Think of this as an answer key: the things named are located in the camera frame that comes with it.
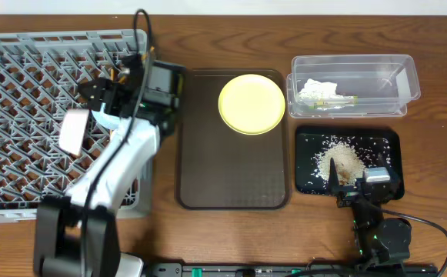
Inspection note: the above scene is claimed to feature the brown serving tray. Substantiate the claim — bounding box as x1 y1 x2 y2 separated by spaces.
175 68 291 210

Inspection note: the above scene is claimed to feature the light blue bowl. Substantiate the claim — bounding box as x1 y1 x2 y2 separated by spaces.
92 110 120 130

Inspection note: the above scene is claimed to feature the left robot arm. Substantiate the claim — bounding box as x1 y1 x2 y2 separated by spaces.
33 78 182 276

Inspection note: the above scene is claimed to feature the pink bowl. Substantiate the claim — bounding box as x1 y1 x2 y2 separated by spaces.
58 109 89 155

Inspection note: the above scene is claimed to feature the black waste tray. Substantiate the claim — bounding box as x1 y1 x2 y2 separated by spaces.
295 125 405 200

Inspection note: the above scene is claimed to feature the yellow plate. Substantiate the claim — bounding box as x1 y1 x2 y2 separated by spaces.
218 74 285 135

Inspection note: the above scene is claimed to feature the black rail front edge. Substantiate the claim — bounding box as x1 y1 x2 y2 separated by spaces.
141 262 438 277

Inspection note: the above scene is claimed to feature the white napkin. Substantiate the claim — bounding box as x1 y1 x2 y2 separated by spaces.
298 78 345 100

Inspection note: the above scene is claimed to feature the wooden chopstick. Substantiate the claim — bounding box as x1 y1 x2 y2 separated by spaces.
110 68 115 81
118 46 156 85

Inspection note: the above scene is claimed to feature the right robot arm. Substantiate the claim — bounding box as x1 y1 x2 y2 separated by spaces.
328 155 412 271

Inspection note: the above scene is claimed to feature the clear plastic bin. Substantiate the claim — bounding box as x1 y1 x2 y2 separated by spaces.
286 54 421 118

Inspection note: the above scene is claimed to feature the pile of white rice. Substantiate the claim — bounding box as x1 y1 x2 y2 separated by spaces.
305 135 392 188

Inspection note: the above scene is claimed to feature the yellow green snack wrapper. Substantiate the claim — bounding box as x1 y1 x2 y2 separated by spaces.
312 96 358 111

